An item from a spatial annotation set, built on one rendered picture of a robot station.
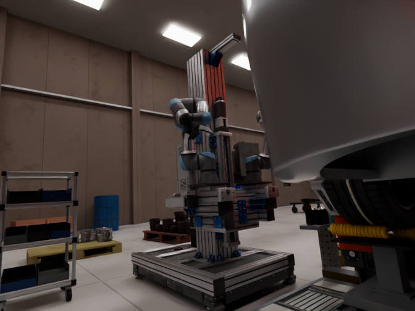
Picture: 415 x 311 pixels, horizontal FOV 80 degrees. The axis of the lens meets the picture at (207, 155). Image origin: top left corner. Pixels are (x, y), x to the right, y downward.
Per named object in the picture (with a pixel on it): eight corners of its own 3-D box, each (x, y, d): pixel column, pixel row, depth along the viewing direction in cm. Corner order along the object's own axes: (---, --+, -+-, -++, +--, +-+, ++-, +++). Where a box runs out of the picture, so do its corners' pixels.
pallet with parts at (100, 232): (106, 245, 439) (106, 226, 444) (124, 251, 374) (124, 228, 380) (23, 259, 364) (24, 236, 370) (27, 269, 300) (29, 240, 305)
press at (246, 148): (241, 221, 707) (233, 134, 750) (215, 220, 796) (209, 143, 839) (270, 216, 789) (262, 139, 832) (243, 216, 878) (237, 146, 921)
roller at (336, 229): (393, 240, 107) (390, 226, 108) (326, 235, 130) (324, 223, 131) (397, 238, 110) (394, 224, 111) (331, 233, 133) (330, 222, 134)
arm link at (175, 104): (181, 105, 149) (178, 94, 142) (189, 116, 144) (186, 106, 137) (168, 110, 148) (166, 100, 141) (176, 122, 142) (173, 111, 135)
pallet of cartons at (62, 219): (67, 232, 715) (68, 216, 723) (74, 234, 642) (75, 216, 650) (8, 239, 632) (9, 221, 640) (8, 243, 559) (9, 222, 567)
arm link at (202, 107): (210, 110, 193) (211, 129, 148) (196, 111, 193) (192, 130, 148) (209, 95, 188) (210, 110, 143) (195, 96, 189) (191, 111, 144)
